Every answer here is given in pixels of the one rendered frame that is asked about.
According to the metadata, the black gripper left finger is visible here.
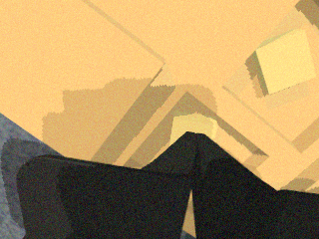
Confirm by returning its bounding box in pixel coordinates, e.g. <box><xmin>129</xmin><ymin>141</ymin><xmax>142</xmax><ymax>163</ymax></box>
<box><xmin>16</xmin><ymin>131</ymin><xmax>197</xmax><ymax>239</ymax></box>

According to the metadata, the tan square board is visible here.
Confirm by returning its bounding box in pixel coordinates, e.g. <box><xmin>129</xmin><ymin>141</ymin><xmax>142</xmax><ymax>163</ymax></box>
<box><xmin>0</xmin><ymin>0</ymin><xmax>319</xmax><ymax>194</ymax></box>

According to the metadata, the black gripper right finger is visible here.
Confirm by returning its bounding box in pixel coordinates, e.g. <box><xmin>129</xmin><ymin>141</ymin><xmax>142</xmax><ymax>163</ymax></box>
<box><xmin>191</xmin><ymin>132</ymin><xmax>319</xmax><ymax>239</ymax></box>

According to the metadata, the yellow block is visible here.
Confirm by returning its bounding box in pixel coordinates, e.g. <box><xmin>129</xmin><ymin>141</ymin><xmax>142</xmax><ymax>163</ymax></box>
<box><xmin>252</xmin><ymin>28</ymin><xmax>316</xmax><ymax>95</ymax></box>
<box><xmin>168</xmin><ymin>111</ymin><xmax>218</xmax><ymax>147</ymax></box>

